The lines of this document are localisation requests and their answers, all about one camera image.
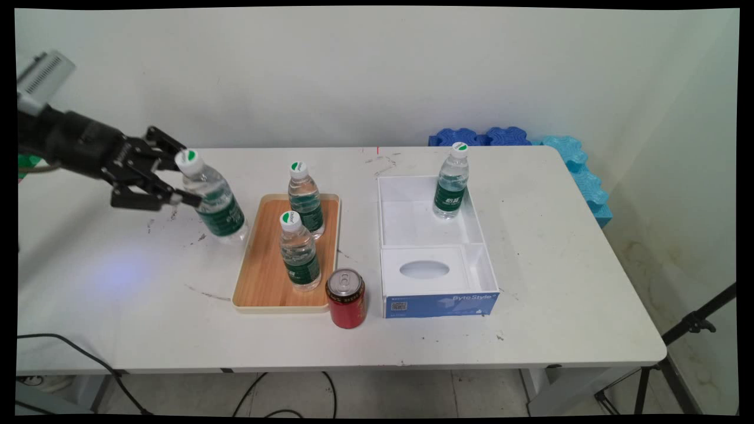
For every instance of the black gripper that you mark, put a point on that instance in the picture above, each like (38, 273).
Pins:
(76, 141)

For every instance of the green label water bottle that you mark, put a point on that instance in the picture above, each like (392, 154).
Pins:
(451, 188)
(300, 259)
(306, 203)
(218, 206)

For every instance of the wooden tray cream rim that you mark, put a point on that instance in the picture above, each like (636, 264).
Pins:
(265, 265)

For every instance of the grey table leg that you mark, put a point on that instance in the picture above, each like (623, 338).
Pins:
(101, 393)

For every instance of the red soda can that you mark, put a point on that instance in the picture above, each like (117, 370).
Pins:
(346, 303)

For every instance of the white compartment box blue print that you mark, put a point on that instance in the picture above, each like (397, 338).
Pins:
(424, 235)

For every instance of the dark blue foam mat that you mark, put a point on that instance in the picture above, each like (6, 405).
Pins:
(456, 138)
(508, 135)

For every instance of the light blue foam mat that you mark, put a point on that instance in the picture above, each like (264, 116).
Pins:
(565, 152)
(592, 197)

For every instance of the white table leg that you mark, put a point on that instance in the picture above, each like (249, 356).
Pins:
(565, 391)

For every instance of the black tripod stand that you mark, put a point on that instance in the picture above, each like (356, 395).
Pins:
(689, 324)

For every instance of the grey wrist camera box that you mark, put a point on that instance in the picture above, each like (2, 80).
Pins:
(41, 79)

